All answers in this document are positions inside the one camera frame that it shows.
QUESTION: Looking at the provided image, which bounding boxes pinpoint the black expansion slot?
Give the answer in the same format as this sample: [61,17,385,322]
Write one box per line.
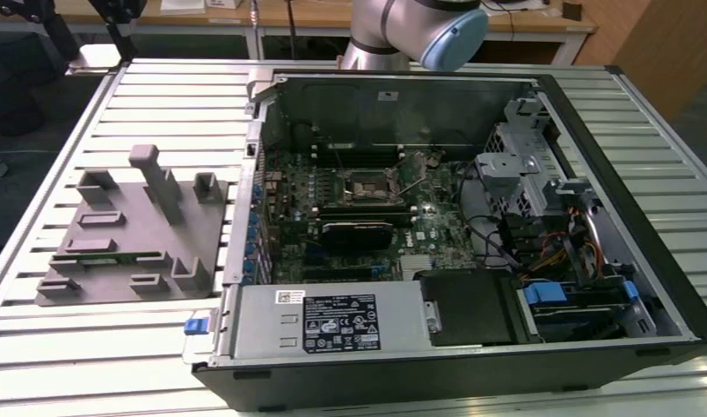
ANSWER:
[302,265,384,280]

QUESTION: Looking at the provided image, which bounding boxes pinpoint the black open PC case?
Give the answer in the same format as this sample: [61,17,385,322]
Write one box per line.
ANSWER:
[181,64,707,414]

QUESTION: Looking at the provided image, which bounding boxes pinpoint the black power supply label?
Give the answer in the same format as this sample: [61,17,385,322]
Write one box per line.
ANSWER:
[299,295,384,353]

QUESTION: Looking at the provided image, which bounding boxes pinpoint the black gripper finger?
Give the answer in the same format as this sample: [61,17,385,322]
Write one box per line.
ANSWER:
[89,0,143,62]
[7,0,81,76]

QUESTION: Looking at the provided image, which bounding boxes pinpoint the dark office chair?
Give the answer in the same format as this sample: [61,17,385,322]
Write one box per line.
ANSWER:
[0,32,62,177]

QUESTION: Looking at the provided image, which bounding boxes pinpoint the silver metal drive cage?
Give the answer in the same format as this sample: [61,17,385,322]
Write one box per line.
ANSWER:
[472,97,569,218]

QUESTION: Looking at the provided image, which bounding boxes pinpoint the green motherboard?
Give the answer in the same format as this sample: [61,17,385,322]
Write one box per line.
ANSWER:
[259,147,488,283]

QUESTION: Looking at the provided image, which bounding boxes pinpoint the grey parts rack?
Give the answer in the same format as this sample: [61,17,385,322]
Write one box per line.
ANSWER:
[33,145,238,308]

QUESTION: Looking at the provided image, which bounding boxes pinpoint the silver power supply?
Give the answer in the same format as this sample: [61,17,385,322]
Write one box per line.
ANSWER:
[227,280,441,361]

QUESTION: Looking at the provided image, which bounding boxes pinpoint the black RAM slot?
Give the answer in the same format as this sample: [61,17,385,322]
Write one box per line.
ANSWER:
[310,144,404,152]
[310,149,404,156]
[310,153,404,160]
[310,156,404,164]

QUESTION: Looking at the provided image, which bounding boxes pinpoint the black graphics card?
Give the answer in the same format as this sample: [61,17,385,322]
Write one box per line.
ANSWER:
[319,220,396,253]

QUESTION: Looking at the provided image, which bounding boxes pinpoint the green RAM stick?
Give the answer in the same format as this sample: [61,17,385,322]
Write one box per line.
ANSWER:
[67,253,163,266]

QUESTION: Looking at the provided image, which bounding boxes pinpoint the small silver heat sink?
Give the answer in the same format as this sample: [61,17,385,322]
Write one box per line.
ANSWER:
[398,255,436,277]

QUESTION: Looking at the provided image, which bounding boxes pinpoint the brown wooden cabinet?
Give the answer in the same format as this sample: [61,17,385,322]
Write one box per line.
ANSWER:
[576,0,707,122]

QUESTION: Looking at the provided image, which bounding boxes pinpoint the blue disk carrier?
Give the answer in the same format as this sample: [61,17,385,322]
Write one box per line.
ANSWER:
[520,281,569,308]

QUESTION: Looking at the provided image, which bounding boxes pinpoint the yellow orange power wires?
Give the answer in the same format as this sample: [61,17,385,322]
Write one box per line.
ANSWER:
[517,208,606,283]

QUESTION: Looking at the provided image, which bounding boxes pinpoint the installed black RAM stick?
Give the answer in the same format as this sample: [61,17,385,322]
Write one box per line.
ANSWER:
[317,211,417,226]

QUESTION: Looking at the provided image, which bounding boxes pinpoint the CPU socket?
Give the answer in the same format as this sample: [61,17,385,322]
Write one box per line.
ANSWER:
[339,167,404,208]

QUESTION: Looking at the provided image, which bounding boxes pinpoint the wooden desk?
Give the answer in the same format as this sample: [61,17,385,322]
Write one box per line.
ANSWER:
[0,0,598,66]

